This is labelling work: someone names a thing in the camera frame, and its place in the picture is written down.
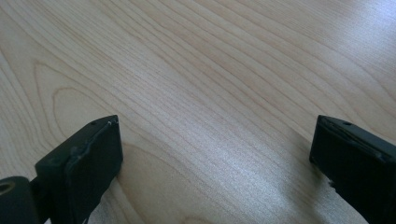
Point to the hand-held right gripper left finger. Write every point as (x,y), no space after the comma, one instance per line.
(84,168)

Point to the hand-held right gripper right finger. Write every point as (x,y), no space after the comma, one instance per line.
(355,165)

